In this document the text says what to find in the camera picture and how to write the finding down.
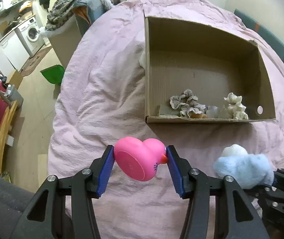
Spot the cream white scrunchie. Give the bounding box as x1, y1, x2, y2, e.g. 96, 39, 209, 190
224, 92, 249, 120

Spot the brown cardboard box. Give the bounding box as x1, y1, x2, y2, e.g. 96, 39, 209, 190
145, 16, 276, 123

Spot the teal headboard cushion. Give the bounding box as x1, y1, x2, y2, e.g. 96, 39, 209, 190
234, 9, 284, 63

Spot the orange small cup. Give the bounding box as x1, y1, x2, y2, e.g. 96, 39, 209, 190
190, 113, 207, 119

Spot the green plastic dustpan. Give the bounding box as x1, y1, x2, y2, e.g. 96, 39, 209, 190
40, 64, 64, 85

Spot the light blue fluffy cloth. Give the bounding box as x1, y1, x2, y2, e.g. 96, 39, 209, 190
213, 144, 274, 189

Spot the blue grey fur-trimmed jacket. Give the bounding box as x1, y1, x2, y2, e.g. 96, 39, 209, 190
71, 0, 114, 36

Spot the patterned floor mat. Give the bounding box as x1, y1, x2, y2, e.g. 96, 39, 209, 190
20, 46, 52, 77

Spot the beige laundry bin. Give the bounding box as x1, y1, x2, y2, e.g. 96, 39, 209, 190
48, 16, 89, 69

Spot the grey small bin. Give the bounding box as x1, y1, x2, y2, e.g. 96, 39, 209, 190
5, 84, 23, 109

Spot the white cloth behind box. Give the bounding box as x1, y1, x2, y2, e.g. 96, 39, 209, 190
139, 50, 147, 70

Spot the white washing machine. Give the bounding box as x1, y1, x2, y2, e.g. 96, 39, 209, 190
15, 16, 45, 58

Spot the pink rubber duck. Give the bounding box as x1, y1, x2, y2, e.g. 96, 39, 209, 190
114, 136, 168, 182

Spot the small cardboard box on floor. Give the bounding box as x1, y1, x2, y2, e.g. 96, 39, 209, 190
7, 70, 23, 90

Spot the beige lace scrunchie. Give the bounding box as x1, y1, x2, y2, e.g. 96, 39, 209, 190
169, 89, 207, 118

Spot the pink bed duvet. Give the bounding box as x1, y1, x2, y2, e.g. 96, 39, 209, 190
48, 0, 284, 238

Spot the white kitchen cabinet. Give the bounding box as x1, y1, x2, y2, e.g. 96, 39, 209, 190
0, 31, 29, 76

